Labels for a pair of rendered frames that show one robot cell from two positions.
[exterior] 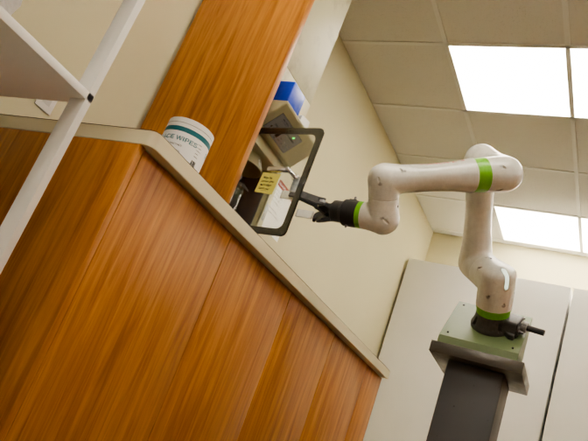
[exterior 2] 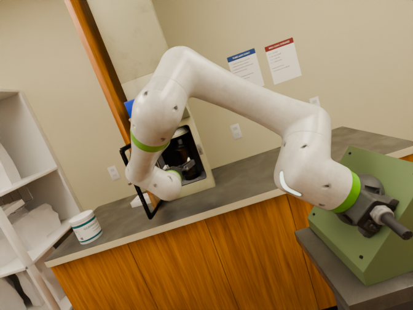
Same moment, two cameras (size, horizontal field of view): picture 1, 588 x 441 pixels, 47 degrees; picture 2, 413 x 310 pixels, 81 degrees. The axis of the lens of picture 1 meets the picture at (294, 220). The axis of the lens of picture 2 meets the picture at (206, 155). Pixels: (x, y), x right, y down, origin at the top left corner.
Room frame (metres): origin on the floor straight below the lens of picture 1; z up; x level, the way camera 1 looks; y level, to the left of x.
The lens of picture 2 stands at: (1.80, -1.20, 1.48)
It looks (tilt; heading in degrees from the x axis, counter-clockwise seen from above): 13 degrees down; 63
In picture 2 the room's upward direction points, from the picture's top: 19 degrees counter-clockwise
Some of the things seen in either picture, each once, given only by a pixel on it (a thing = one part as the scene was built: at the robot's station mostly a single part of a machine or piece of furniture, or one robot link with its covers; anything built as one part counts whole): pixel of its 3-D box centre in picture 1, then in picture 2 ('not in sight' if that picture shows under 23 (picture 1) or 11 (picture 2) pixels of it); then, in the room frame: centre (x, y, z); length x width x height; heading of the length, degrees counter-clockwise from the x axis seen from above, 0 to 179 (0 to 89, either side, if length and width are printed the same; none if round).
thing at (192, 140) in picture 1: (181, 152); (86, 226); (1.68, 0.35, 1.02); 0.13 x 0.13 x 0.15
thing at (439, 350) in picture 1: (480, 367); (369, 249); (2.39, -0.82, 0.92); 0.32 x 0.32 x 0.04; 61
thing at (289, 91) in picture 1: (284, 99); (137, 107); (2.18, 0.19, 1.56); 0.10 x 0.10 x 0.09; 59
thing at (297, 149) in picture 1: (268, 178); (145, 175); (2.07, 0.13, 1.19); 0.30 x 0.01 x 0.40; 52
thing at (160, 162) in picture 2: not in sight; (180, 153); (2.36, 0.29, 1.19); 0.26 x 0.24 x 0.35; 149
